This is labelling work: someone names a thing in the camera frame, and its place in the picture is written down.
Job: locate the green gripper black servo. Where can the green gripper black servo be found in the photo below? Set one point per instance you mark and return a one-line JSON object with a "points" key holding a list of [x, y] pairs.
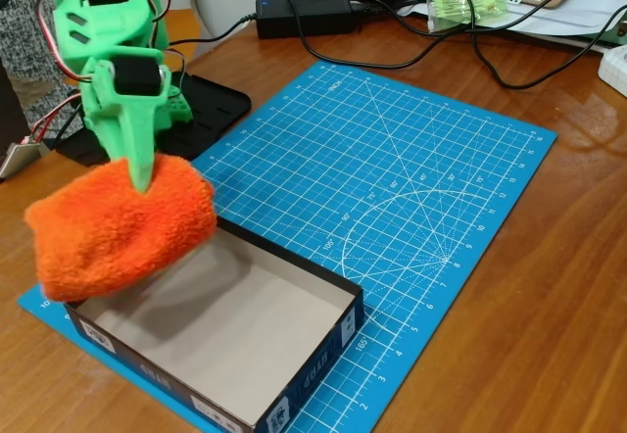
{"points": [[133, 106]]}

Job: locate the orange fuzzy sock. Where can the orange fuzzy sock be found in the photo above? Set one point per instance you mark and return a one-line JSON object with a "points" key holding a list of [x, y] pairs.
{"points": [[117, 232]]}

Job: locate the green 3D-printed robot arm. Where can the green 3D-printed robot arm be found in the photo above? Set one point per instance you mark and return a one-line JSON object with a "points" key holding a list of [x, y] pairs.
{"points": [[108, 21]]}

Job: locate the cardboard box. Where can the cardboard box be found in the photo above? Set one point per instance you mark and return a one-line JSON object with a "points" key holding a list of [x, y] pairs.
{"points": [[245, 325]]}

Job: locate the silver controller board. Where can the silver controller board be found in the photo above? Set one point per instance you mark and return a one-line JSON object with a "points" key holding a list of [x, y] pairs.
{"points": [[17, 158]]}

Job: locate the grey speckled fabric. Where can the grey speckled fabric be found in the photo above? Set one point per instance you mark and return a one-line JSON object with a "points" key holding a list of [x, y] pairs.
{"points": [[24, 36]]}

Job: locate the black power adapter blue light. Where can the black power adapter blue light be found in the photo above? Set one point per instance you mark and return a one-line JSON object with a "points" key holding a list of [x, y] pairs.
{"points": [[313, 14]]}

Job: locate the blue cutting mat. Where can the blue cutting mat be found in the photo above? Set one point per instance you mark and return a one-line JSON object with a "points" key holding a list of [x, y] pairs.
{"points": [[392, 183]]}

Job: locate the white paper stack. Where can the white paper stack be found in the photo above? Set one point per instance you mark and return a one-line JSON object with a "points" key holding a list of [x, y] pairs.
{"points": [[553, 26]]}

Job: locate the white power strip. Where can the white power strip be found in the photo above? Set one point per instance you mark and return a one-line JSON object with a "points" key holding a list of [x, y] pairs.
{"points": [[614, 70]]}

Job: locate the mint green box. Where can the mint green box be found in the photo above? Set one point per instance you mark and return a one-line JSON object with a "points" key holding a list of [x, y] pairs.
{"points": [[618, 29]]}

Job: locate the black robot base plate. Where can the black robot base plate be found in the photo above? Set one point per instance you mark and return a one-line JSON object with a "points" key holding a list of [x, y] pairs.
{"points": [[215, 105]]}

